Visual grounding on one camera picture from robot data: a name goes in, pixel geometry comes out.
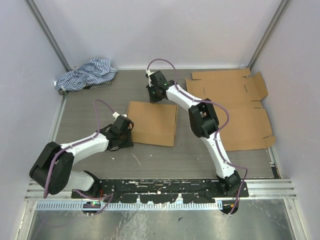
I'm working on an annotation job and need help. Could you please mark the blue striped crumpled cloth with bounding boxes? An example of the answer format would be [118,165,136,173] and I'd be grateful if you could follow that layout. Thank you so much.
[53,57,118,95]

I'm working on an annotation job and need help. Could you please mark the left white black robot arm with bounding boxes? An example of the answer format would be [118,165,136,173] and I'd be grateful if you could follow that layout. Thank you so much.
[29,115,134,199]

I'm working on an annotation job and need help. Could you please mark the slotted grey cable duct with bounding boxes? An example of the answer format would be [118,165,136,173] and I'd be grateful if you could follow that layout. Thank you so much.
[35,199,223,211]

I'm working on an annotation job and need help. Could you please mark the stacked brown cardboard blanks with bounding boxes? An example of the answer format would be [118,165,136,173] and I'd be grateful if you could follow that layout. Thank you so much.
[185,68,276,151]

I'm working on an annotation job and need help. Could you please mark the aluminium frame rail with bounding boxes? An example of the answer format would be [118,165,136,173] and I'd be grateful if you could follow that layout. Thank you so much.
[246,179,297,199]

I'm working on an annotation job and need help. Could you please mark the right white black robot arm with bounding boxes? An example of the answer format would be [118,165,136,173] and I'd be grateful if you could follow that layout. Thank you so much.
[145,69,241,198]

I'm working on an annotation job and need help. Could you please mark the brown cardboard box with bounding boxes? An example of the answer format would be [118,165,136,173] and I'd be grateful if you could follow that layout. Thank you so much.
[127,101,178,147]

